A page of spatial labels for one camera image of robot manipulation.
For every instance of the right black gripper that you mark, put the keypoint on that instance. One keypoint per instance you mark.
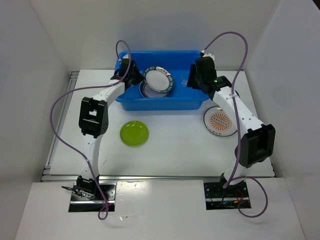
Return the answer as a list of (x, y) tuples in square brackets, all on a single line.
[(191, 82)]

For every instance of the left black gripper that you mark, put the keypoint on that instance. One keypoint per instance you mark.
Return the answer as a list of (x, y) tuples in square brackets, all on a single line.
[(140, 77)]

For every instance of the white plate red green rim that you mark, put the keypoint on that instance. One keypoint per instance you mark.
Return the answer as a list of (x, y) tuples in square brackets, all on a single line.
[(147, 92)]

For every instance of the white plate dark lettered rim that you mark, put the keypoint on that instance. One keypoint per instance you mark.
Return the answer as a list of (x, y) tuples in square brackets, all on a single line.
[(158, 79)]

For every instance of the clear plastic cup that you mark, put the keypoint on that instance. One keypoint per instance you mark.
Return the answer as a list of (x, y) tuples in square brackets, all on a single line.
[(184, 79)]

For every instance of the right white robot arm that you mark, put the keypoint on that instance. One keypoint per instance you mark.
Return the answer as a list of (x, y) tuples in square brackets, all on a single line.
[(255, 139)]

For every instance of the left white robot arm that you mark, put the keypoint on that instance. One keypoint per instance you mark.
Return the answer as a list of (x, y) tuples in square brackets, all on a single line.
[(94, 121)]

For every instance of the blue plastic bin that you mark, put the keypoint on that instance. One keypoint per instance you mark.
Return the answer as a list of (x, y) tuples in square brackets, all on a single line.
[(181, 98)]

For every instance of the orange sunburst plate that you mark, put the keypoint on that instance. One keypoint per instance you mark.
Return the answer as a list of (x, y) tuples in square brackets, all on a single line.
[(218, 123)]

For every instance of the green plastic plate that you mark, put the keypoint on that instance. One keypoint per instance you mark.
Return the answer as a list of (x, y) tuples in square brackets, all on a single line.
[(134, 133)]

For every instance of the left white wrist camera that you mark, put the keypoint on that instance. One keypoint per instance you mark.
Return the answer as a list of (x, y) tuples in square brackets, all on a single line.
[(125, 58)]

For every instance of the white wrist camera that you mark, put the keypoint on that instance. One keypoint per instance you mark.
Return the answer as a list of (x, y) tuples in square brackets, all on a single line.
[(125, 58), (204, 54)]

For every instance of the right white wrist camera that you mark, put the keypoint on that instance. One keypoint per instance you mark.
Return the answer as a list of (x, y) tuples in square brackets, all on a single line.
[(204, 54)]

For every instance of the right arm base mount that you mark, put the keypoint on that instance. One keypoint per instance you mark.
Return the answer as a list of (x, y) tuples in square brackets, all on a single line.
[(217, 198)]

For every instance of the aluminium rail frame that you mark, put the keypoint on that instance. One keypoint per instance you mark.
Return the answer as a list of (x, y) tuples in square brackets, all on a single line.
[(179, 147)]

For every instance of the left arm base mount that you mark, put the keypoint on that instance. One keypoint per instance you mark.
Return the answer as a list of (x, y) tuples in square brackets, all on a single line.
[(81, 201)]

